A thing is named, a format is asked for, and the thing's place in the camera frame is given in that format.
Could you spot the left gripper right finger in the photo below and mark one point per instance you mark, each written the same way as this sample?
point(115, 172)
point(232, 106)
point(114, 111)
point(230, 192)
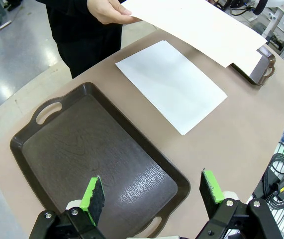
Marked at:
point(211, 189)

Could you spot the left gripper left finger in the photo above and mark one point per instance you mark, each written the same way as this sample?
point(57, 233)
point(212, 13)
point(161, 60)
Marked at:
point(93, 199)

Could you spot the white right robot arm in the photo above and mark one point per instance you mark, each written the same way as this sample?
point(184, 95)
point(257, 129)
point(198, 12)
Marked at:
point(276, 2)

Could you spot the person's right hand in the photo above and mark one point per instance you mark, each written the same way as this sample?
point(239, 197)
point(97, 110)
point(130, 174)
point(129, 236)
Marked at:
point(107, 11)

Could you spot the dark brown plastic tray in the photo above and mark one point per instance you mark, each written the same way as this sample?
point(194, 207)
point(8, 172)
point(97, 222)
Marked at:
point(82, 154)
point(259, 69)

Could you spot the person's body black sweater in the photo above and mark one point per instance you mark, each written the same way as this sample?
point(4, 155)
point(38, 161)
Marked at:
point(82, 44)

